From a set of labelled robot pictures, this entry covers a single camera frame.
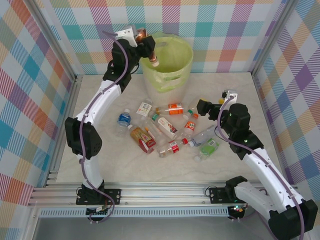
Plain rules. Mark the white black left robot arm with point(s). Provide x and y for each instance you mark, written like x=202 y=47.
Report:
x=105 y=100

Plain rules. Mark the white floral label bottle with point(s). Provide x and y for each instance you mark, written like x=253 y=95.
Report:
x=144 y=107

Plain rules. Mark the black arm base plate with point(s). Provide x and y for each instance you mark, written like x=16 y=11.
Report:
x=216 y=196
x=115 y=195

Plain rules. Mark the small circuit board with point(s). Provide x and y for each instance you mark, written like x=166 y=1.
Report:
x=237 y=208
x=98 y=209

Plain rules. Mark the copper label plastic bottle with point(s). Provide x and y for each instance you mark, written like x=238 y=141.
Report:
x=153 y=58

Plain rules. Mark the green plastic bin liner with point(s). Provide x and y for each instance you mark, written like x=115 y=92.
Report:
x=175 y=50

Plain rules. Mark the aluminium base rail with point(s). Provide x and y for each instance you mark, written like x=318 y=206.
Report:
x=162 y=196

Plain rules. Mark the orange label gold cap bottle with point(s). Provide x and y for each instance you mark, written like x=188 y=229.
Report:
x=175 y=109

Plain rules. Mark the green cap white label bottle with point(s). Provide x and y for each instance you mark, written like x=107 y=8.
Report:
x=166 y=126

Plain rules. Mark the aluminium frame post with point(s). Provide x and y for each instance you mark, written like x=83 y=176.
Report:
x=55 y=37
x=273 y=37

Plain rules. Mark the white ribbed bin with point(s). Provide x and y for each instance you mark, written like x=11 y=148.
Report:
x=162 y=92

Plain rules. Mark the slim clear bottle orange cap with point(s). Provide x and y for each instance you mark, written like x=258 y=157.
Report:
x=152 y=135

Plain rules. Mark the gold red label bottle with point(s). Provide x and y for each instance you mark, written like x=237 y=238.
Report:
x=137 y=135

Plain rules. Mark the clear bottle green cap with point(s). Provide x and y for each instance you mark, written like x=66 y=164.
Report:
x=186 y=115

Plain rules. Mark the clear bottle white cap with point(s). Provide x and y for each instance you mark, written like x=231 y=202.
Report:
x=202 y=137

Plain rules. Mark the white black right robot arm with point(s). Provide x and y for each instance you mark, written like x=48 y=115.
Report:
x=260 y=167

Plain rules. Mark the blue label plastic bottle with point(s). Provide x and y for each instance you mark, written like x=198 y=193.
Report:
x=124 y=118

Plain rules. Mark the aluminium side rail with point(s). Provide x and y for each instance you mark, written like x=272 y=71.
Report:
x=72 y=100

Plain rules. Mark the green label plastic bottle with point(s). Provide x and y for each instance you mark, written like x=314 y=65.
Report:
x=208 y=148

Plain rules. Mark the orange cap red label bottle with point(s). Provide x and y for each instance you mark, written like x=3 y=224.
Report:
x=191 y=126

